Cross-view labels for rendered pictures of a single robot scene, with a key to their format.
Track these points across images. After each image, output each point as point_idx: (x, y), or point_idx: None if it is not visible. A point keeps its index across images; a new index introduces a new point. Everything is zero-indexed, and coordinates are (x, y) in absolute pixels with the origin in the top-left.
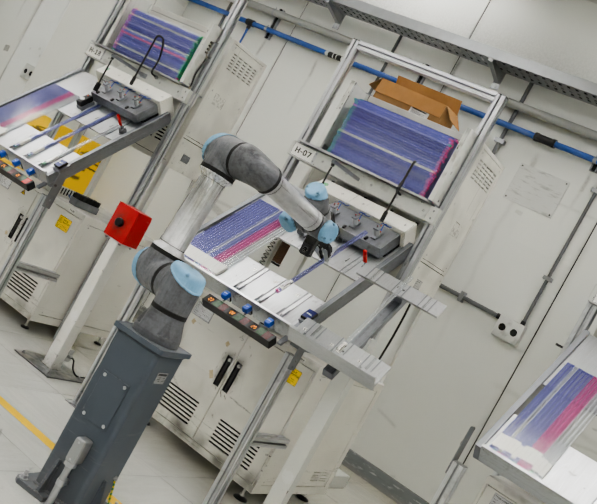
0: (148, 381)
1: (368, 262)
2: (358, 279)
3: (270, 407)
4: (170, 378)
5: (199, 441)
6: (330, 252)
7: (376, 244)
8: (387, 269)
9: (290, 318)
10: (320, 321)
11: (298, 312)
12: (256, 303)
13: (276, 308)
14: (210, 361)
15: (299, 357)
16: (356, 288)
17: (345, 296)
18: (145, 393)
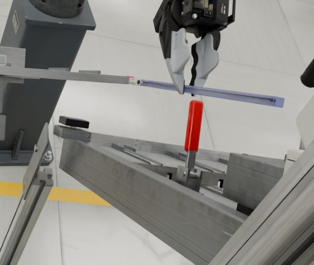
0: (11, 10)
1: (224, 203)
2: (148, 169)
3: (7, 238)
4: (19, 36)
5: None
6: (159, 33)
7: (259, 156)
8: (183, 227)
9: (103, 148)
10: (80, 175)
11: (111, 151)
12: (162, 142)
13: (143, 153)
14: None
15: (29, 178)
16: (125, 176)
17: (110, 167)
18: (9, 26)
